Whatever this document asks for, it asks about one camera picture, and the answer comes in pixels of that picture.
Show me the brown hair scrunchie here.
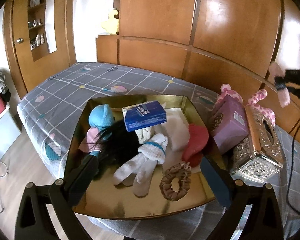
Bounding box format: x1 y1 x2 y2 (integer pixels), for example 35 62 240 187
160 161 192 202

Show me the red knitted hat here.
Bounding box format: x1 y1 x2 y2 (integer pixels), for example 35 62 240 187
181 124 209 167

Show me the white foam block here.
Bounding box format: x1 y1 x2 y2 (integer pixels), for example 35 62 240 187
155 118 190 152

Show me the white sock pair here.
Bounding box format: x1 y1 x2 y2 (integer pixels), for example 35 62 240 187
113 133 168 197

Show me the blue plush doll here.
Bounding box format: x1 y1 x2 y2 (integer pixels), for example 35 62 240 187
78 104 115 156

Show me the cream cloth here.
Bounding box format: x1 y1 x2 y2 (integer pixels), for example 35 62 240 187
135 126 155 145

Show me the blue Tempo tissue pack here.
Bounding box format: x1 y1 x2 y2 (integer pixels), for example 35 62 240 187
122 101 167 132

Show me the white dotted towel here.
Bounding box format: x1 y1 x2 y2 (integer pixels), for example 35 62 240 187
160 108 190 172

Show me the ornate silver tissue box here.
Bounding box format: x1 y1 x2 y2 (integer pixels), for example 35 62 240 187
231 106 284 183

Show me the pink spotted plush toy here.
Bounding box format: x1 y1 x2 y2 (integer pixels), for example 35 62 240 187
213 83 276 128

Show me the purple cardboard box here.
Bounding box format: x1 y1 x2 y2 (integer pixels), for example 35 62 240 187
210 95 249 154

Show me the white side cabinet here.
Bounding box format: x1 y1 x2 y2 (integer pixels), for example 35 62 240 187
0 103 21 159

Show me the grey checked bed sheet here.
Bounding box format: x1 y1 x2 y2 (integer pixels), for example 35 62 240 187
17 62 300 239

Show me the gold metal tray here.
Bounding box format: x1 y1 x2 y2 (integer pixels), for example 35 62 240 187
64 95 215 220

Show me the wooden shelf cabinet door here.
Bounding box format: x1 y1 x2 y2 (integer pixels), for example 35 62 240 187
3 0 76 97

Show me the black cable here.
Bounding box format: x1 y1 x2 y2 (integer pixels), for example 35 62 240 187
285 114 300 221

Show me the wooden wardrobe wall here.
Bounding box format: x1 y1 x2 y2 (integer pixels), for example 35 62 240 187
96 0 300 142

